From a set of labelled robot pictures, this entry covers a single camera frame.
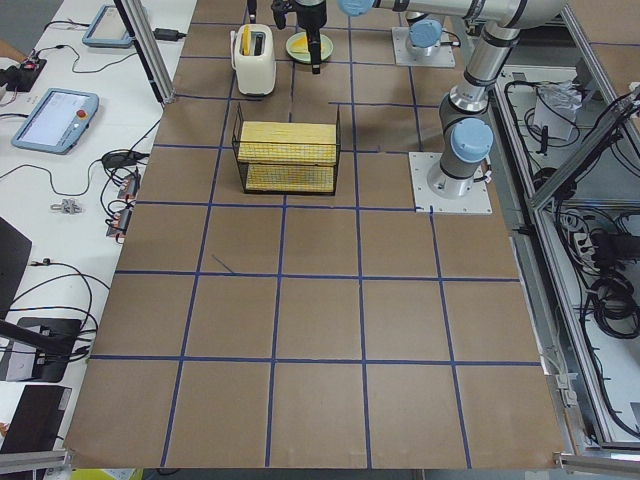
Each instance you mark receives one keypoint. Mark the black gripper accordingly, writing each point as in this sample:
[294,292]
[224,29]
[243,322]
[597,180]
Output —
[310,15]

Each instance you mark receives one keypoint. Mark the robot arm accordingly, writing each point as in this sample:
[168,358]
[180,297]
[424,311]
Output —
[468,139]
[424,42]

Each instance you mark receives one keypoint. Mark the toast slice in toaster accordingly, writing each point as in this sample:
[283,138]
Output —
[246,41]

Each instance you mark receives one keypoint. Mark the white two-slot toaster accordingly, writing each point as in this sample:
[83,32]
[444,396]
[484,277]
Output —
[255,74]

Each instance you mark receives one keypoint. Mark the light green plate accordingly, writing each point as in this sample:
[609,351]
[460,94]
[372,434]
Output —
[327,49]

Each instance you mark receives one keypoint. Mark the triangular bread on plate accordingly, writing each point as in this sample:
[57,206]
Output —
[299,45]

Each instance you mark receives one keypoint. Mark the black power adapter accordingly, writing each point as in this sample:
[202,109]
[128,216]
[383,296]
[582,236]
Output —
[165,34]

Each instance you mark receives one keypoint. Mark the wooden board in basket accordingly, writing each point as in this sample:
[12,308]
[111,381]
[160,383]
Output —
[287,150]

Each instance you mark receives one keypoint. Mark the far teach pendant tablet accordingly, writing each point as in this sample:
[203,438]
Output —
[107,30]

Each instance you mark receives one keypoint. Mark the teach pendant tablet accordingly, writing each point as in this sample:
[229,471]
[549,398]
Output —
[107,30]
[57,122]

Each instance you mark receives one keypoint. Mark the near teach pendant tablet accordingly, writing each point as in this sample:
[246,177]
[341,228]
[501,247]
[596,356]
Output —
[57,122]

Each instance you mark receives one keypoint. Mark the black monitor stand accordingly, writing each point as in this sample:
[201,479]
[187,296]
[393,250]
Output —
[37,343]

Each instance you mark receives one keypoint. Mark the aluminium frame post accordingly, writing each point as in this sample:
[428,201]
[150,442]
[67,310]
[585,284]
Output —
[136,22]

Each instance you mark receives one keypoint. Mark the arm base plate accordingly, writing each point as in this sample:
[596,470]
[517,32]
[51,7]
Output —
[472,200]
[438,55]

